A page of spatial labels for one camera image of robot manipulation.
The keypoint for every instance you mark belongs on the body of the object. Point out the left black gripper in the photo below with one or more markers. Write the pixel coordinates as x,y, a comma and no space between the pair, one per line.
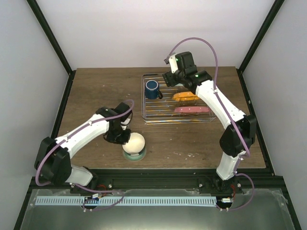
124,140

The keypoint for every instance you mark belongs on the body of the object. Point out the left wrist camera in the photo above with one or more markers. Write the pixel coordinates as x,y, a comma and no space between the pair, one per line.
125,124

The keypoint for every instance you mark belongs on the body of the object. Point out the wire dish rack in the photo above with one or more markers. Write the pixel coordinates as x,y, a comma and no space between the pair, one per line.
162,111

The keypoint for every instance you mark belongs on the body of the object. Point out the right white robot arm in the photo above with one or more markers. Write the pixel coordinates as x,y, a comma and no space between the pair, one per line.
239,129

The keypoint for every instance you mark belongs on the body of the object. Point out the pink dotted scalloped plate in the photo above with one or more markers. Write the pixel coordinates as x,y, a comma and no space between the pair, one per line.
192,110

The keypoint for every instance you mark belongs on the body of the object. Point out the white upturned bowl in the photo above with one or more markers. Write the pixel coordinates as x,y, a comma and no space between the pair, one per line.
135,144

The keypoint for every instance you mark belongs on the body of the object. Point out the light blue slotted strip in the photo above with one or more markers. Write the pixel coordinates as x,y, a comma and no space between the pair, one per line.
195,201

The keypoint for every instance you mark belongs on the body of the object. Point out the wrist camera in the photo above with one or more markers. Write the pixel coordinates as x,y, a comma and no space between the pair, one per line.
125,124
172,61

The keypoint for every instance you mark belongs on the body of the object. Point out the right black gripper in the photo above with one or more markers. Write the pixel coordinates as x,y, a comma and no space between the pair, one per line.
168,78

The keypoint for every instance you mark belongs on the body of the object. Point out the blue enamel mug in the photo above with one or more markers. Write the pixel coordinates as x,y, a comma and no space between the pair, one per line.
152,90

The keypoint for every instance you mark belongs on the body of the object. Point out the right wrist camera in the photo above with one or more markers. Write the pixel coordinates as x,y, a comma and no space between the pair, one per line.
172,61

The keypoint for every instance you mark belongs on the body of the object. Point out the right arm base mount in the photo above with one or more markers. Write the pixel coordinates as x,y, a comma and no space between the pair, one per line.
215,185

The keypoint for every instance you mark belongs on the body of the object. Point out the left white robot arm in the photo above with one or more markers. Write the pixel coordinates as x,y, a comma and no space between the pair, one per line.
53,162

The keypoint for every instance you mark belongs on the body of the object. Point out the orange scalloped plate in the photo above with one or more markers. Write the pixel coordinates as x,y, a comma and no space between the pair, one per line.
185,96

